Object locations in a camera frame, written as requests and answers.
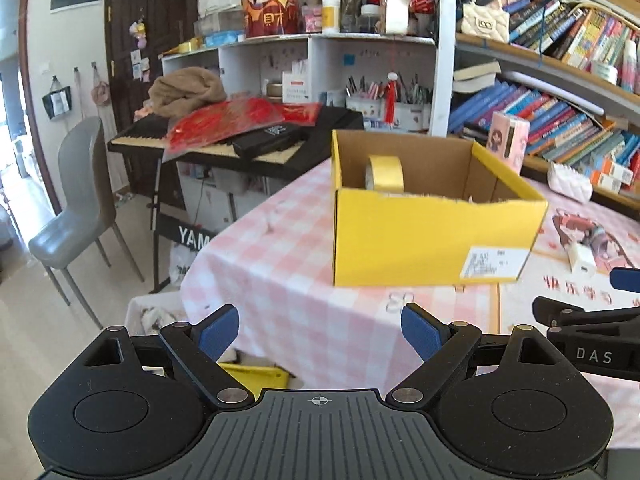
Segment dark tote bag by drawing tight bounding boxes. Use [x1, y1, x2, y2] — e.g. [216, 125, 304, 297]
[42, 76, 72, 121]

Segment red fortune god canister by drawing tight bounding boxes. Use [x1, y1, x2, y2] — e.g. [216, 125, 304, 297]
[242, 0, 302, 38]

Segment red envelope pack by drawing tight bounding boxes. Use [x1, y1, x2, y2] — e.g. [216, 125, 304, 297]
[272, 102, 322, 127]

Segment dark wooden door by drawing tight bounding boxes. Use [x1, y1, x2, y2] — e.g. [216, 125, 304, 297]
[105, 0, 201, 136]

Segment white storage cabinet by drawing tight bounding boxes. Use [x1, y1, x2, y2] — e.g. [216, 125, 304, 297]
[177, 160, 281, 196]

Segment white plastic bag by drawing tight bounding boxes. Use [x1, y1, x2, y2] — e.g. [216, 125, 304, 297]
[168, 242, 196, 288]

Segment wooden bookshelf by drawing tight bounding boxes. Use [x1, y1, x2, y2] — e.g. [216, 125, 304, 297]
[440, 0, 640, 216]

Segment yellow box lid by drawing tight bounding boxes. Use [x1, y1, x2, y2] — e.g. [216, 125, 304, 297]
[220, 362, 301, 391]

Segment grey chair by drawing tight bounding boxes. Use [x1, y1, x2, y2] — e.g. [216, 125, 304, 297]
[28, 116, 146, 328]

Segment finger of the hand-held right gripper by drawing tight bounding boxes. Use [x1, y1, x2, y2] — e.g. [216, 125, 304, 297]
[532, 296, 640, 330]
[610, 267, 640, 293]

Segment dark cover thick book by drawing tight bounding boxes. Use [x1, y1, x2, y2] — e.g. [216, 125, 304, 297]
[454, 61, 502, 81]

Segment row of colourful comic books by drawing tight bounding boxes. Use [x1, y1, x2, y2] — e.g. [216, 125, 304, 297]
[502, 0, 640, 93]

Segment pastel gradient bottle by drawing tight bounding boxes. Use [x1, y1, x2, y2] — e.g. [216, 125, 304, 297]
[620, 40, 638, 93]

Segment pink hanging pouch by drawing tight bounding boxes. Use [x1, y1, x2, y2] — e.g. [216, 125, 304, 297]
[91, 62, 112, 107]

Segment gold tape roll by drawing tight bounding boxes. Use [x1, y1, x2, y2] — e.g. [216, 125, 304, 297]
[365, 155, 405, 192]

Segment white charger adapter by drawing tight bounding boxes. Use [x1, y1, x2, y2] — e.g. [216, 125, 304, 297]
[567, 244, 598, 277]

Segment white pen holder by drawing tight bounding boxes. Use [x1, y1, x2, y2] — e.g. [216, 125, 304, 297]
[346, 95, 431, 128]

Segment red tassel charm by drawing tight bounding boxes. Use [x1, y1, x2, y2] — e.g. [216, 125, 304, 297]
[382, 72, 399, 126]

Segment white shelf unit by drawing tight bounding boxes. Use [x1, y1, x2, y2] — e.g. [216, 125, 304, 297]
[161, 34, 438, 136]

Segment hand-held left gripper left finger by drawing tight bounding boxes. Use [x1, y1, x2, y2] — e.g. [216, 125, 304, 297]
[87, 305, 256, 408]

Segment pale thick book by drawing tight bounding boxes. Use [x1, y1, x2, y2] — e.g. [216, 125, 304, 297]
[452, 76, 498, 93]

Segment orange white small box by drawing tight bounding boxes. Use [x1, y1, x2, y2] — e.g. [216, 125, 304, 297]
[602, 160, 635, 183]

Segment white rolled paper tube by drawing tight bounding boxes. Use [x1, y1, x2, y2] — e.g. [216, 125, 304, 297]
[495, 72, 606, 113]

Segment black keyboard stand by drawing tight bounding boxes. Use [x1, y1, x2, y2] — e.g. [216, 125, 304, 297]
[150, 160, 236, 293]

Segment black flat box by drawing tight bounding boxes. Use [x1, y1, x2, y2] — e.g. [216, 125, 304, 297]
[232, 122, 307, 158]

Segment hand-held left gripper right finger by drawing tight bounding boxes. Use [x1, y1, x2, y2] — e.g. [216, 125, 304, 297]
[386, 304, 556, 408]

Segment white carton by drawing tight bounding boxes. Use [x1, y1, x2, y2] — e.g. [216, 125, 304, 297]
[385, 0, 412, 35]

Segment bag of red decorations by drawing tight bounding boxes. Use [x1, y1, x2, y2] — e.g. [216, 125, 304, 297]
[162, 97, 283, 161]

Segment white bottle yellow label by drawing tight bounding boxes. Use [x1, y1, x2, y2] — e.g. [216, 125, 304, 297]
[321, 0, 341, 32]

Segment black electric piano keyboard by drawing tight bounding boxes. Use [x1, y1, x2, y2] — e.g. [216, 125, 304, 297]
[107, 106, 365, 181]

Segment white box red label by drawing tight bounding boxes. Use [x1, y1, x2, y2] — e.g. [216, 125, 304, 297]
[281, 71, 312, 103]

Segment pink cartoon girl container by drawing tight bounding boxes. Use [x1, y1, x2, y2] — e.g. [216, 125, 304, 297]
[487, 111, 530, 171]

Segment clear plastic box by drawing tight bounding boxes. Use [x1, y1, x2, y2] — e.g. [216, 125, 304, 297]
[194, 10, 245, 36]

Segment row of blue spine books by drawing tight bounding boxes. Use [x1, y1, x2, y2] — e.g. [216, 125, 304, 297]
[447, 82, 640, 191]

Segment pink checked tablecloth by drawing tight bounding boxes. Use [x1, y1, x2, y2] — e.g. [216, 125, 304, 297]
[179, 160, 551, 396]

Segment brown cloth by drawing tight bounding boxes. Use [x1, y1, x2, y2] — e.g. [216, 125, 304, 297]
[149, 66, 228, 117]

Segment pink cartoon desk mat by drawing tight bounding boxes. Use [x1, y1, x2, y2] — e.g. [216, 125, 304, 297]
[492, 185, 640, 453]

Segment white handbag pearl handle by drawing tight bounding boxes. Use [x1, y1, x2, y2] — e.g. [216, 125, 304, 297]
[461, 0, 510, 43]

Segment blue tissue pack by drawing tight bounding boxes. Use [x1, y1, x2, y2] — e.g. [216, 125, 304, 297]
[204, 31, 246, 47]

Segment yellow cardboard box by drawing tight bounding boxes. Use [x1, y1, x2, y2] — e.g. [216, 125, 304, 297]
[331, 129, 549, 288]

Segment white quilted pouch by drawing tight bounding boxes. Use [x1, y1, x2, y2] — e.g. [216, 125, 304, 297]
[547, 161, 593, 204]

